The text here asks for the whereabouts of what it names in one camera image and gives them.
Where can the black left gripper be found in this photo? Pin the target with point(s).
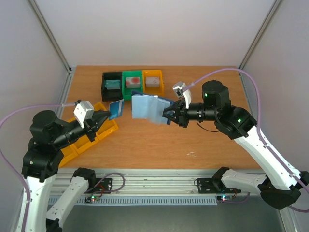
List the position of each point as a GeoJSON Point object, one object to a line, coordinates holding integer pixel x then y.
{"type": "Point", "coordinates": [93, 125]}

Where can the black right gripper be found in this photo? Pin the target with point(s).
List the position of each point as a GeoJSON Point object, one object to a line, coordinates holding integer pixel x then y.
{"type": "Point", "coordinates": [181, 115]}

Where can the blue white striped credit card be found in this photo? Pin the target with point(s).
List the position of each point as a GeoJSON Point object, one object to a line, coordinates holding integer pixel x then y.
{"type": "Point", "coordinates": [116, 109]}

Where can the blue zip card holder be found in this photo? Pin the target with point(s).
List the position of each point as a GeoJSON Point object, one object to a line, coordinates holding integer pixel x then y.
{"type": "Point", "coordinates": [150, 107]}

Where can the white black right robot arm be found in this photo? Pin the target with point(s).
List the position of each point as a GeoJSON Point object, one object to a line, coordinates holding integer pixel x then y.
{"type": "Point", "coordinates": [281, 183]}

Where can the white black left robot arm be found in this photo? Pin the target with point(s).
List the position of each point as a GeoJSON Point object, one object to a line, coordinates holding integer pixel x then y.
{"type": "Point", "coordinates": [49, 135]}

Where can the yellow bin with blue cards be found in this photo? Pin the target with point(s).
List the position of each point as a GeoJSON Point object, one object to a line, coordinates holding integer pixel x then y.
{"type": "Point", "coordinates": [108, 127]}

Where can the yellow bin with red cards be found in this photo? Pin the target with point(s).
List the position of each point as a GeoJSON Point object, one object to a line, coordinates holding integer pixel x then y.
{"type": "Point", "coordinates": [83, 144]}

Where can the grey white card stack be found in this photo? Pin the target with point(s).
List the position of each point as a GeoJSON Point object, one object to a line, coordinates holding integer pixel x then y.
{"type": "Point", "coordinates": [152, 81]}

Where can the teal card stack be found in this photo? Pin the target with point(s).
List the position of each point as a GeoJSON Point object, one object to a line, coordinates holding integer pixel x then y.
{"type": "Point", "coordinates": [112, 84]}

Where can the red white card stack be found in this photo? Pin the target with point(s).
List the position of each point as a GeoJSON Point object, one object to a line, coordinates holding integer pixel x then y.
{"type": "Point", "coordinates": [133, 82]}

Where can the black bin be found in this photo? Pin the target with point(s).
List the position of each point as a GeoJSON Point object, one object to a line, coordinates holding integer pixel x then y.
{"type": "Point", "coordinates": [111, 95]}

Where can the yellow bin at table back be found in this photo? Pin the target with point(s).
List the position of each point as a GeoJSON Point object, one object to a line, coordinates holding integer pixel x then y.
{"type": "Point", "coordinates": [154, 91]}

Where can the green bin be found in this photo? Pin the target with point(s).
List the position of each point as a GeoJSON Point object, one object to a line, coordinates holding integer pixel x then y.
{"type": "Point", "coordinates": [127, 92]}

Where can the left small circuit board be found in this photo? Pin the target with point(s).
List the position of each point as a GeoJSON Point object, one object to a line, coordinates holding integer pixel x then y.
{"type": "Point", "coordinates": [91, 199]}

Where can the small circuit board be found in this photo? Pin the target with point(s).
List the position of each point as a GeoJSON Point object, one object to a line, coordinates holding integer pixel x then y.
{"type": "Point", "coordinates": [224, 198]}
{"type": "Point", "coordinates": [91, 199]}

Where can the right small circuit board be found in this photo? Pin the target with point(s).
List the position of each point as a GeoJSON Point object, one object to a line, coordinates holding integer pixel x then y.
{"type": "Point", "coordinates": [224, 198]}

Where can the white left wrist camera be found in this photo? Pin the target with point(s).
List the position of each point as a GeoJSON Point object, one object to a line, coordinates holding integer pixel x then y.
{"type": "Point", "coordinates": [83, 111]}

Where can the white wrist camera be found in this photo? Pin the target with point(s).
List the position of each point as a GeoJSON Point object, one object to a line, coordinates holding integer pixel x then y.
{"type": "Point", "coordinates": [83, 111]}
{"type": "Point", "coordinates": [179, 89]}

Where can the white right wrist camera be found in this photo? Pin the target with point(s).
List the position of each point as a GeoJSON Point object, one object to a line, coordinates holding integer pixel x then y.
{"type": "Point", "coordinates": [179, 89]}

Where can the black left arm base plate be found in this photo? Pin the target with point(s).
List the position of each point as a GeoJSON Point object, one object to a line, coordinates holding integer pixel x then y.
{"type": "Point", "coordinates": [104, 186]}

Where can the aluminium rail base frame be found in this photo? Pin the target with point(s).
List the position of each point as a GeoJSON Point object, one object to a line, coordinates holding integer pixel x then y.
{"type": "Point", "coordinates": [124, 181]}

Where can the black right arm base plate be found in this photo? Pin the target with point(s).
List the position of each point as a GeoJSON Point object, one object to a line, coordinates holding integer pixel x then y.
{"type": "Point", "coordinates": [208, 185]}

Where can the grey slotted cable duct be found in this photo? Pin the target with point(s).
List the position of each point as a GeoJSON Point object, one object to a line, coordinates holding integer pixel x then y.
{"type": "Point", "coordinates": [149, 201]}

